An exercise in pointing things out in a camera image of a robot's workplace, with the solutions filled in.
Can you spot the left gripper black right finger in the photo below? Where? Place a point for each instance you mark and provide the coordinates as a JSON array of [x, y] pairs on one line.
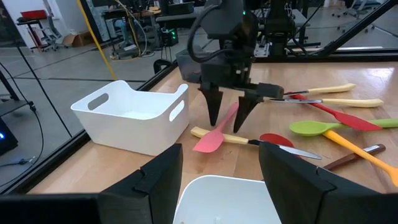
[[304, 199]]

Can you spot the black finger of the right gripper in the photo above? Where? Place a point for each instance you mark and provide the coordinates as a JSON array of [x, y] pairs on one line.
[[214, 102], [247, 109]]

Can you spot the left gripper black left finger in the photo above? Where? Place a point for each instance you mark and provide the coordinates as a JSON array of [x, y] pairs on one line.
[[149, 193]]

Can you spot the pink silicone spatula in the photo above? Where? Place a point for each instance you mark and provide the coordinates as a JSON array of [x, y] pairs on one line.
[[211, 140]]

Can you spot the red silicone spoon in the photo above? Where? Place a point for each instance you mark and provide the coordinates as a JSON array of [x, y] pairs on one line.
[[275, 139]]

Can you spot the green silicone spoon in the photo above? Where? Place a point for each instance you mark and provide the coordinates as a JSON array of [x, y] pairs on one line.
[[306, 127]]

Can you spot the yellow silicone spoon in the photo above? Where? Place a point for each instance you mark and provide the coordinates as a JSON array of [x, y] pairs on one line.
[[351, 144]]

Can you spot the red silicone spatula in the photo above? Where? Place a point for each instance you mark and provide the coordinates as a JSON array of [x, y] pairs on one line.
[[354, 121]]

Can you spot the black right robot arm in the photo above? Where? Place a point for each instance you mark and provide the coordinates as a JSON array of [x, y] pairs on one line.
[[224, 18]]

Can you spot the grey translucent plastic bin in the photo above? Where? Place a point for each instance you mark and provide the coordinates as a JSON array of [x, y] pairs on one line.
[[188, 67]]

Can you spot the brown wooden spoon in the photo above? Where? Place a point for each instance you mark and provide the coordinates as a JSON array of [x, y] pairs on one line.
[[357, 154]]

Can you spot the brown cardboard box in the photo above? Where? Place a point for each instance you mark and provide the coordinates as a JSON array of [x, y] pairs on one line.
[[77, 39]]

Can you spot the red plastic tray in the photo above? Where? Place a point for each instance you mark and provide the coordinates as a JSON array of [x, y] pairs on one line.
[[32, 14]]

